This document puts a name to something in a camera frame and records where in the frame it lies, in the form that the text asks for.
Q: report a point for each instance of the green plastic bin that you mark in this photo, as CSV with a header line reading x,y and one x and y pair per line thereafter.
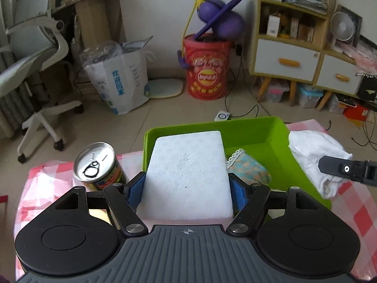
x,y
264,138

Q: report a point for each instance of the white blue paper bag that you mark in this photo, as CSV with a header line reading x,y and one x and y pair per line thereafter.
x,y
118,72

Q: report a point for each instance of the purple hopper ball toy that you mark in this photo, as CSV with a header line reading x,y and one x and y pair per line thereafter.
x,y
220,17

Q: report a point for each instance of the white desk fan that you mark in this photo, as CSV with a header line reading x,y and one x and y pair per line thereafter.
x,y
342,27

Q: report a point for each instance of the grey office chair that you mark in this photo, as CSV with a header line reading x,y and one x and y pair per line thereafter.
x,y
37,43

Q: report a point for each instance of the plush doll blue dress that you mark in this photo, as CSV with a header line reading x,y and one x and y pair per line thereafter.
x,y
247,168

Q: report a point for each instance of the white round floor scale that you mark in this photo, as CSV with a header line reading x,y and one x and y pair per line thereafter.
x,y
162,88

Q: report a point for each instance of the black yellow drink can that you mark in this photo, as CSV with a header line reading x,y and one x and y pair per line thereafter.
x,y
97,166

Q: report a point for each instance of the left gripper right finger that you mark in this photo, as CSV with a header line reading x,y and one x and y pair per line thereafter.
x,y
249,203

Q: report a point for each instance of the white power strip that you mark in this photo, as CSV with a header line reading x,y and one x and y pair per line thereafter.
x,y
222,116

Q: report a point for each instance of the wooden desk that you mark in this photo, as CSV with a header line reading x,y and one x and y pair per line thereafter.
x,y
99,20

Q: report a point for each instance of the red box on floor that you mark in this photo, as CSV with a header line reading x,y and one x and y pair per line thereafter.
x,y
356,115

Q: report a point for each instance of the clear storage box blue lid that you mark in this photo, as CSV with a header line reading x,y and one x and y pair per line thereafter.
x,y
308,96

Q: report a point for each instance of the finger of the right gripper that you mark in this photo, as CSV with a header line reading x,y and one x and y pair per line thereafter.
x,y
360,171

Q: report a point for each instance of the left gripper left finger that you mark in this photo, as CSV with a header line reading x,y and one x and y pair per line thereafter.
x,y
123,201

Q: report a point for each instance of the wooden shelf cabinet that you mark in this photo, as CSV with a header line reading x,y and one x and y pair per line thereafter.
x,y
284,40

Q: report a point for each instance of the low wooden drawer cabinet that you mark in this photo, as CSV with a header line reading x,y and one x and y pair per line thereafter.
x,y
335,73

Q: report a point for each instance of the clear storage box pink label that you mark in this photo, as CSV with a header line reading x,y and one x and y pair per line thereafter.
x,y
275,91

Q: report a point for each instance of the white foam block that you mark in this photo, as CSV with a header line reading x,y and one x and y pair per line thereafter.
x,y
187,181

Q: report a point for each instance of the red chips bucket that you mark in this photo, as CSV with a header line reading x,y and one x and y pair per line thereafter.
x,y
206,61

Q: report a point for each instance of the pink checkered tablecloth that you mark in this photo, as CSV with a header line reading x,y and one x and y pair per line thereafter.
x,y
353,202

